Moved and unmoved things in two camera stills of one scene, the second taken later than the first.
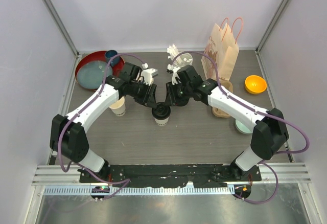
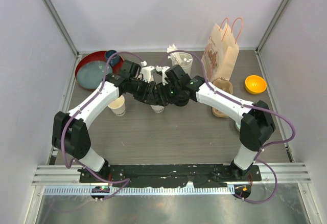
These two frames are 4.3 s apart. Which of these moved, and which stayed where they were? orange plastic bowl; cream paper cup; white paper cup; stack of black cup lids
Moved: white paper cup
Stayed: orange plastic bowl; cream paper cup; stack of black cup lids
